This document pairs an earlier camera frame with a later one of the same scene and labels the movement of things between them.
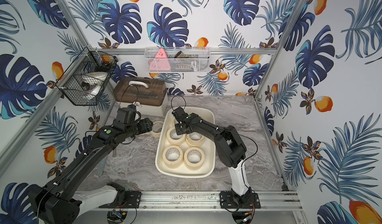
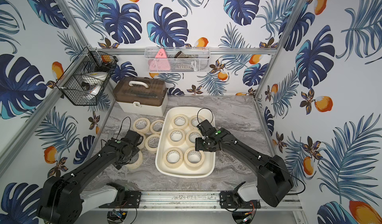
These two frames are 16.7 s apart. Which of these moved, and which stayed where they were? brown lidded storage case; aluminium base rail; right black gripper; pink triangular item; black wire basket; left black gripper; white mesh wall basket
Moved: right black gripper; left black gripper
Stayed: brown lidded storage case; pink triangular item; white mesh wall basket; black wire basket; aluminium base rail
